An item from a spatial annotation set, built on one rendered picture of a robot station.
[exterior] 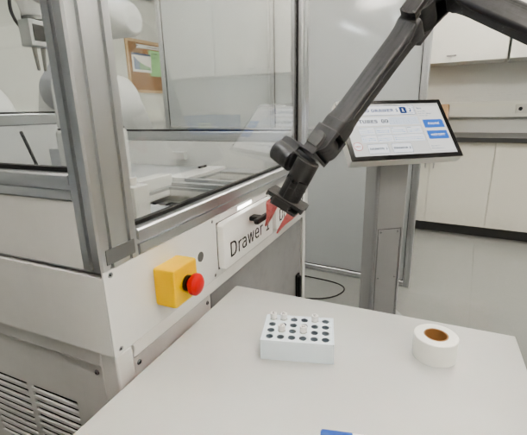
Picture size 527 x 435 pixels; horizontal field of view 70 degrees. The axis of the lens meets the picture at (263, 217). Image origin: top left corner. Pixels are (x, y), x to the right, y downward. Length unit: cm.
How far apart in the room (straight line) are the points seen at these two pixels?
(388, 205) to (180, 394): 140
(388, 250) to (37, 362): 150
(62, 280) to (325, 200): 222
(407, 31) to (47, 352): 100
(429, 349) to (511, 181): 322
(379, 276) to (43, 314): 152
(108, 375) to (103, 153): 36
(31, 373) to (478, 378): 80
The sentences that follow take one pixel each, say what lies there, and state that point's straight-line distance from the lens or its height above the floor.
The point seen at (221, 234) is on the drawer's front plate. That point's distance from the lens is 85.
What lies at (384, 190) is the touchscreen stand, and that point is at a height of 81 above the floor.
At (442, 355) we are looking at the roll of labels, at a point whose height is 79.
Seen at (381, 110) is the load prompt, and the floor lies 115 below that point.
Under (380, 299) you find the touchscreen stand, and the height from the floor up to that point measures 25.
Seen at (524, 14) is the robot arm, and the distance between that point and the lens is 99.
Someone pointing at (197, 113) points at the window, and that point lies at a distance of 81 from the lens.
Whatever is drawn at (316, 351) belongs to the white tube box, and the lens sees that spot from 67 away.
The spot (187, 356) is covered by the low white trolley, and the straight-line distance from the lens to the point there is 71.
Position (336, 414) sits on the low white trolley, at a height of 76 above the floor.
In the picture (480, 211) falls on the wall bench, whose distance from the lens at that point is 389.
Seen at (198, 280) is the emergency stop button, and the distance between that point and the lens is 68.
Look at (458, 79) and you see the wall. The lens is 447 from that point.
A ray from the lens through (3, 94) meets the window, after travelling 71.
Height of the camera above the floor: 117
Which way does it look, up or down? 16 degrees down
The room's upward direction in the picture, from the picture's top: 1 degrees counter-clockwise
